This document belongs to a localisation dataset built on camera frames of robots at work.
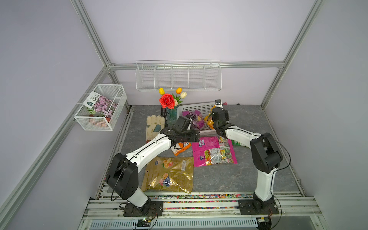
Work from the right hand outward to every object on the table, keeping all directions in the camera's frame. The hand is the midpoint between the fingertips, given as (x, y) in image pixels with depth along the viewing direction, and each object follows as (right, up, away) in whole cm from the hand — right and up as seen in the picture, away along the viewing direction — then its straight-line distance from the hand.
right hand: (221, 108), depth 95 cm
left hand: (-18, -18, -12) cm, 28 cm away
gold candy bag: (-33, -39, -14) cm, 53 cm away
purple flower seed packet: (-67, 0, -21) cm, 70 cm away
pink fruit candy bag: (-6, -27, -5) cm, 28 cm away
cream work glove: (-48, -12, +12) cm, 51 cm away
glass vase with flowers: (-31, +1, -23) cm, 39 cm away
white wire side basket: (-74, -8, -21) cm, 77 cm away
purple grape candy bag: (-16, -6, +10) cm, 20 cm away
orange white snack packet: (-28, -26, 0) cm, 39 cm away
